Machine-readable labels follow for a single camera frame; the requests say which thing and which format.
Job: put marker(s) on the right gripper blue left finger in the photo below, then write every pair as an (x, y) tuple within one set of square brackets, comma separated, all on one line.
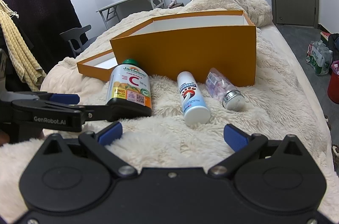
[(94, 144)]

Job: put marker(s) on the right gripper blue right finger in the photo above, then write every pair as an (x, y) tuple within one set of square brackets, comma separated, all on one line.
[(246, 147)]

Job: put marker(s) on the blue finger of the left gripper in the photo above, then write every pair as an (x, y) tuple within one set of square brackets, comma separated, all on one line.
[(113, 113), (68, 99)]

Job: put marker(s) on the Jamieson vitamin C bottle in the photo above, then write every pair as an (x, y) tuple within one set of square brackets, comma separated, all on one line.
[(129, 84)]

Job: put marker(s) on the orange box lid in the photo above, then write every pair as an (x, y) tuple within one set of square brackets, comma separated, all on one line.
[(99, 66)]

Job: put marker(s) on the white foot spray bottle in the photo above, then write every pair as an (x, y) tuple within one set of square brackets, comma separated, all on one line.
[(194, 107)]

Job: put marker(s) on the clear jar of tablets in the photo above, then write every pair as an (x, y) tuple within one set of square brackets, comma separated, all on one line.
[(221, 89)]

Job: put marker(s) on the large orange cardboard box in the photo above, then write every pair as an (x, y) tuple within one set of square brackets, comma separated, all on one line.
[(194, 42)]

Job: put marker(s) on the white fluffy fur rug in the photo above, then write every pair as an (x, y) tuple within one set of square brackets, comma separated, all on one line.
[(275, 107)]

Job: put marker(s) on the yellow striped hanging towel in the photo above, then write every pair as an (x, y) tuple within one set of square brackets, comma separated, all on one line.
[(23, 61)]

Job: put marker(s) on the dark grey chair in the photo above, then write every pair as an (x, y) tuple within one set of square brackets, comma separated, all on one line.
[(75, 34)]

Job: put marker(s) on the beige plush blanket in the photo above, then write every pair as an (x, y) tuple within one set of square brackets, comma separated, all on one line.
[(65, 78)]

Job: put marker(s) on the grey folding table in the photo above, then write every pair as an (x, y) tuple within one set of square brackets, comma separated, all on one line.
[(116, 11)]

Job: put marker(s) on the red bucket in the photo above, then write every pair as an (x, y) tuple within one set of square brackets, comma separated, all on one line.
[(333, 87)]

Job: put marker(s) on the pack of water bottles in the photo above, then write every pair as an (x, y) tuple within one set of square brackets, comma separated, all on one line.
[(319, 56)]

